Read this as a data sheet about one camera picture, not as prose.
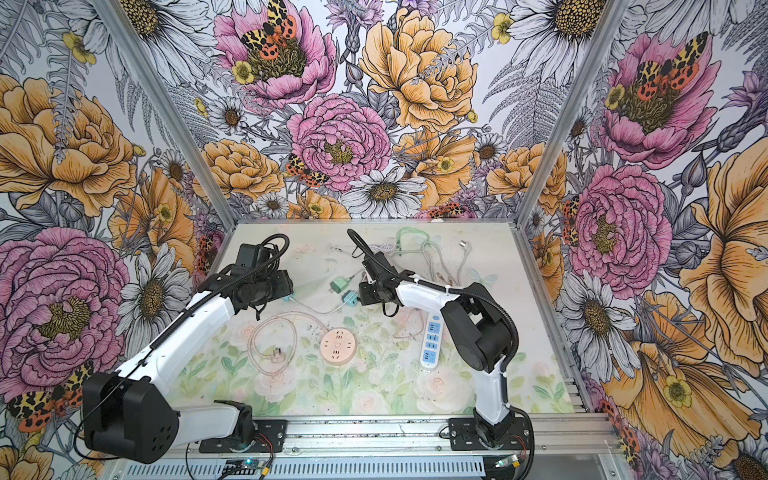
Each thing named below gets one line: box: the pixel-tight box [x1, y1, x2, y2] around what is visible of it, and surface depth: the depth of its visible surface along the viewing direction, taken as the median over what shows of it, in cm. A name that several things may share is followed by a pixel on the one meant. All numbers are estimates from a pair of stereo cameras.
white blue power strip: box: [420, 313, 444, 370], surface depth 89 cm
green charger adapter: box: [328, 275, 355, 294], surface depth 104 cm
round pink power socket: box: [320, 328, 357, 365], surface depth 89 cm
